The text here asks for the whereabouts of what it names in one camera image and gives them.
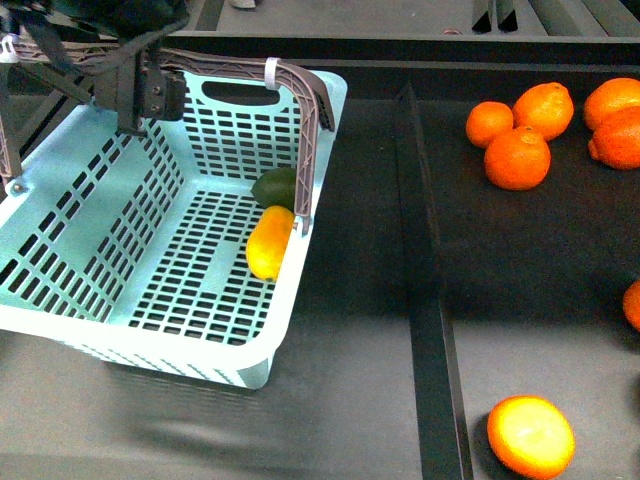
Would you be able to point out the black shelf divider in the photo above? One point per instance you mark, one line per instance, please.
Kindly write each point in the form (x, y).
(442, 428)

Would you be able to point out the grey basket handle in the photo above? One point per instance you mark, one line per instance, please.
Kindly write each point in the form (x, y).
(71, 67)

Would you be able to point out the orange partial right edge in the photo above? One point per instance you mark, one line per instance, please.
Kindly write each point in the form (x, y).
(631, 305)

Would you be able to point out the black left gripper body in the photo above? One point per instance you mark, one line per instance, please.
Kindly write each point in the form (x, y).
(139, 89)

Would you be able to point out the orange mandarin small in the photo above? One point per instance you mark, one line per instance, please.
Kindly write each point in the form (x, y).
(486, 120)

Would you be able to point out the yellow mango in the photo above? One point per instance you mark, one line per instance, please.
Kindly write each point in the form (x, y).
(267, 243)

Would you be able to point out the green avocado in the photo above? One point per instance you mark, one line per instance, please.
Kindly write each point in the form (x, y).
(276, 188)

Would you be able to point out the orange mandarin top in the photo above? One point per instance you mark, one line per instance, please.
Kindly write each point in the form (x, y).
(547, 108)

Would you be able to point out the orange bottom right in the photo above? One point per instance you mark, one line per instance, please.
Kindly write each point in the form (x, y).
(531, 436)

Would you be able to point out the light blue plastic basket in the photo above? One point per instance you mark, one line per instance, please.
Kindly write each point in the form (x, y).
(132, 249)

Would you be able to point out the orange mandarin right edge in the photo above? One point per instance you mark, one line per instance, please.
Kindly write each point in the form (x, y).
(615, 142)

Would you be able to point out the orange mandarin far right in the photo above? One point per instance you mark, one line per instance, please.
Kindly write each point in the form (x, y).
(611, 96)

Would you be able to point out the orange mandarin front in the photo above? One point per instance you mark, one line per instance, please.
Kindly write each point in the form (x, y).
(517, 160)

